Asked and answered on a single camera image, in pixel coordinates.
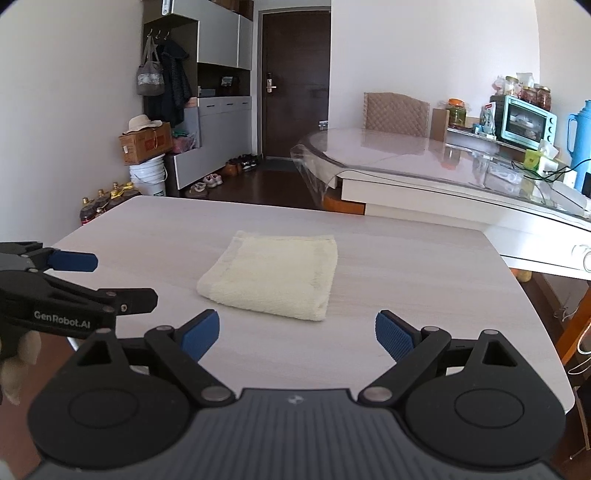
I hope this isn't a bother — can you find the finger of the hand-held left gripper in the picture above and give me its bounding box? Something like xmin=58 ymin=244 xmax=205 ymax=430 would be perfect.
xmin=41 ymin=273 xmax=160 ymax=317
xmin=0 ymin=240 xmax=99 ymax=274

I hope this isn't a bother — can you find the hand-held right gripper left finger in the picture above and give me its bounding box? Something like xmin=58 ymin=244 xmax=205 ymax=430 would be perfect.
xmin=69 ymin=309 xmax=236 ymax=409

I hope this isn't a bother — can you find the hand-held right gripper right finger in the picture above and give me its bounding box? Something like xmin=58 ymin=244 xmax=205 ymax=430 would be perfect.
xmin=358 ymin=310 xmax=527 ymax=409

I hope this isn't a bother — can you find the cream terry towel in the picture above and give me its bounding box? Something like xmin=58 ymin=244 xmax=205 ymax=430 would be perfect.
xmin=196 ymin=229 xmax=339 ymax=323

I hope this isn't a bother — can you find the person's left hand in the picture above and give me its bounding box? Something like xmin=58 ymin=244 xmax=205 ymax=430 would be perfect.
xmin=0 ymin=331 xmax=43 ymax=407

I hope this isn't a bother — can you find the group of drink bottles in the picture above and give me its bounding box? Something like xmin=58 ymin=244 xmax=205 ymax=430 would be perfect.
xmin=79 ymin=182 xmax=140 ymax=226

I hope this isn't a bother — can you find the white plastic bucket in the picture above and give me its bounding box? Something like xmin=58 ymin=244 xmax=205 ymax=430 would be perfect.
xmin=129 ymin=154 xmax=168 ymax=197

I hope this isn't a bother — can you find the brown cardboard box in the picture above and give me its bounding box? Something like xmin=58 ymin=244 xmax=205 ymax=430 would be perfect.
xmin=119 ymin=120 xmax=174 ymax=166

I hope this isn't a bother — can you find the row of shoes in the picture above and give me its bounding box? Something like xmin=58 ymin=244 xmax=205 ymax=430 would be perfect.
xmin=184 ymin=153 xmax=259 ymax=199

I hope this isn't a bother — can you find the straw hat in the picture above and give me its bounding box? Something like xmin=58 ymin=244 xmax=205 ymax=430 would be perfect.
xmin=127 ymin=115 xmax=164 ymax=135

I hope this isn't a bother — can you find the colourful clothes pile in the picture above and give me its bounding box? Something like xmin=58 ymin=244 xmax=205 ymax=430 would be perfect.
xmin=171 ymin=130 xmax=199 ymax=154

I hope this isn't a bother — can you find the clear plastic table cover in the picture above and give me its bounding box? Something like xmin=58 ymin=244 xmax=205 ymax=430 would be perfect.
xmin=290 ymin=126 xmax=591 ymax=223

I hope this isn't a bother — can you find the grey hanging bag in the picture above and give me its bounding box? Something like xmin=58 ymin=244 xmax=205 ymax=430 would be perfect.
xmin=136 ymin=36 xmax=166 ymax=97

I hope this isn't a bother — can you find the grey hallway cabinet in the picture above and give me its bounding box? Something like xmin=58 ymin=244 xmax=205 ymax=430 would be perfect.
xmin=141 ymin=0 xmax=255 ymax=198

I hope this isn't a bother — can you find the dark hanging coat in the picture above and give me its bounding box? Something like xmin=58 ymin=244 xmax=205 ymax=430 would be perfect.
xmin=154 ymin=39 xmax=193 ymax=128

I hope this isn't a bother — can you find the light wooden shelf board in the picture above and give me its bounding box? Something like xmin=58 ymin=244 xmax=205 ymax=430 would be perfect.
xmin=446 ymin=126 xmax=527 ymax=151

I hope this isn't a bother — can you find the tan flat board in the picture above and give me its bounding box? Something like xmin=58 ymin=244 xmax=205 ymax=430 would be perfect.
xmin=430 ymin=108 xmax=450 ymax=143

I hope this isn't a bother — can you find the beige quilted chair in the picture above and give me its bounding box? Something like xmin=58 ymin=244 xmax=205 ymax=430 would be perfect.
xmin=363 ymin=92 xmax=430 ymax=138

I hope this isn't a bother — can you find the white power strip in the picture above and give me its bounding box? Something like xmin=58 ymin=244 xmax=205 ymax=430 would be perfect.
xmin=551 ymin=182 xmax=591 ymax=212

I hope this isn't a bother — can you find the green and white tissue box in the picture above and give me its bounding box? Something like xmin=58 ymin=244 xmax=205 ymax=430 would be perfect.
xmin=523 ymin=140 xmax=560 ymax=174

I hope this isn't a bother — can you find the green jar with orange lid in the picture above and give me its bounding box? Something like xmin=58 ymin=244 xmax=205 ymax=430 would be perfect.
xmin=446 ymin=97 xmax=468 ymax=130

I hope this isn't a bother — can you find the red and white packet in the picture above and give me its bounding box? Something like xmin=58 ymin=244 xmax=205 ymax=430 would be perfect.
xmin=479 ymin=103 xmax=498 ymax=137

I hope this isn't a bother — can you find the teal toaster oven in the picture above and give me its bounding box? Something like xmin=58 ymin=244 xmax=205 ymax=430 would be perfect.
xmin=490 ymin=94 xmax=558 ymax=151

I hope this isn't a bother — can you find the blue thermos flask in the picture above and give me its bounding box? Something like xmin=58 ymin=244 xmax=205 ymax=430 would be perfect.
xmin=566 ymin=99 xmax=591 ymax=190

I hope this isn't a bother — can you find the dark brown door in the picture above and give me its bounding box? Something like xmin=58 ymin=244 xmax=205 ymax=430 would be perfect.
xmin=260 ymin=10 xmax=332 ymax=160

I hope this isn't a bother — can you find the white cable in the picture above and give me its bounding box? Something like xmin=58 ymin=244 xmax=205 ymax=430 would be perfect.
xmin=553 ymin=294 xmax=591 ymax=371

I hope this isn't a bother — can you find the black cable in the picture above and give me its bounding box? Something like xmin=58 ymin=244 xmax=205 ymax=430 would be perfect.
xmin=510 ymin=158 xmax=591 ymax=184

